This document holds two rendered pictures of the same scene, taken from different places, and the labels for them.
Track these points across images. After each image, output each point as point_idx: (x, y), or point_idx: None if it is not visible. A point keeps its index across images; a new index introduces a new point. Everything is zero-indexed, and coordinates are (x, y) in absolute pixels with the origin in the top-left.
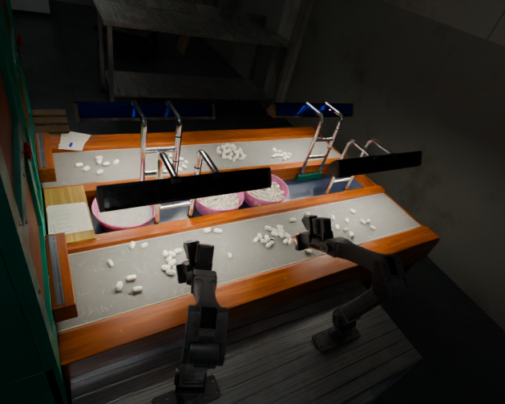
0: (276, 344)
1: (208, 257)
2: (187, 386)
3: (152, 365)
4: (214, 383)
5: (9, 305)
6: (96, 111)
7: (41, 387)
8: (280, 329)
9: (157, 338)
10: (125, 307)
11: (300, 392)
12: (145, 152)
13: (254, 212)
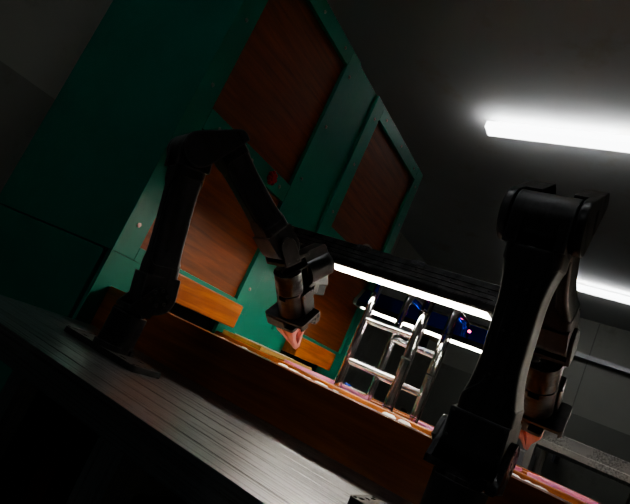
0: (286, 451)
1: (309, 248)
2: (134, 288)
3: (141, 356)
4: (148, 368)
5: (159, 135)
6: (377, 300)
7: (84, 274)
8: (325, 467)
9: (180, 337)
10: None
11: (207, 437)
12: (393, 339)
13: None
